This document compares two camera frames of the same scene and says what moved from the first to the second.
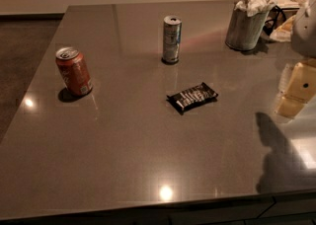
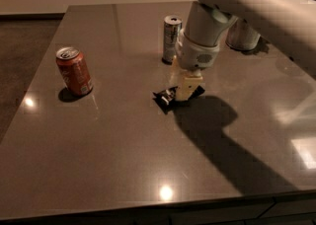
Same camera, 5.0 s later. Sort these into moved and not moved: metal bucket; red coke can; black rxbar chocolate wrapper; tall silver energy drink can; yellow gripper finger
Moved: yellow gripper finger; black rxbar chocolate wrapper
Not moved: tall silver energy drink can; metal bucket; red coke can
